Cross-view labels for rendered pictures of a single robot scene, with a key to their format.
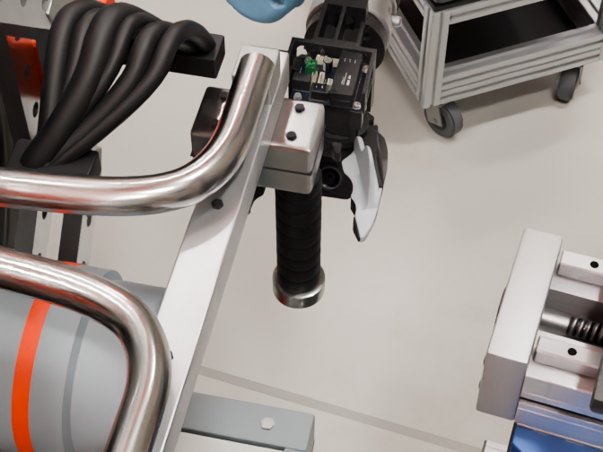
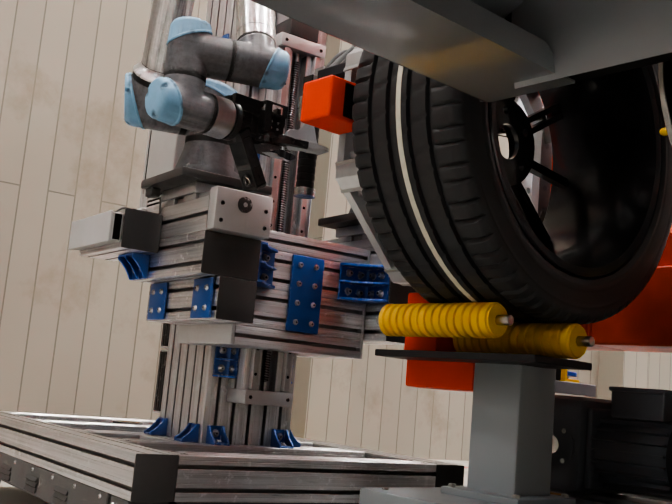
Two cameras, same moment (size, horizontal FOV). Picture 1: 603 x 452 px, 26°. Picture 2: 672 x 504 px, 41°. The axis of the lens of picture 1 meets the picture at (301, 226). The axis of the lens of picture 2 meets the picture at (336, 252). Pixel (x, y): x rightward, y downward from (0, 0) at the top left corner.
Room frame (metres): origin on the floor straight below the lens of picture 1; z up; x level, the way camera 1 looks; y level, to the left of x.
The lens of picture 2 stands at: (2.00, 1.10, 0.38)
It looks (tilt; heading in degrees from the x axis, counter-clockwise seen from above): 9 degrees up; 217
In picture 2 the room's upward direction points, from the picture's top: 5 degrees clockwise
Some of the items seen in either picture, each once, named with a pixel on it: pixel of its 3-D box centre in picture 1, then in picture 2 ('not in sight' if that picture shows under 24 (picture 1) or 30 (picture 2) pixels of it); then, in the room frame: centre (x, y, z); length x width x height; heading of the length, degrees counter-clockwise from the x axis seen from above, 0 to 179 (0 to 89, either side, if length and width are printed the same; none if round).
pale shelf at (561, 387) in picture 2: not in sight; (516, 383); (-0.05, 0.15, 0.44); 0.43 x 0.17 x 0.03; 168
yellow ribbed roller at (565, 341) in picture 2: not in sight; (516, 339); (0.56, 0.43, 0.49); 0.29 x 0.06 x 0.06; 78
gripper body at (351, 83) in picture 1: (333, 79); (252, 124); (0.78, -0.03, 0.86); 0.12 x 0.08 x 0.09; 168
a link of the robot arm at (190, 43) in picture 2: not in sight; (197, 53); (0.92, -0.05, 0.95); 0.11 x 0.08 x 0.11; 145
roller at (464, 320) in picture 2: not in sight; (440, 320); (0.66, 0.34, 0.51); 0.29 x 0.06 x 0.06; 78
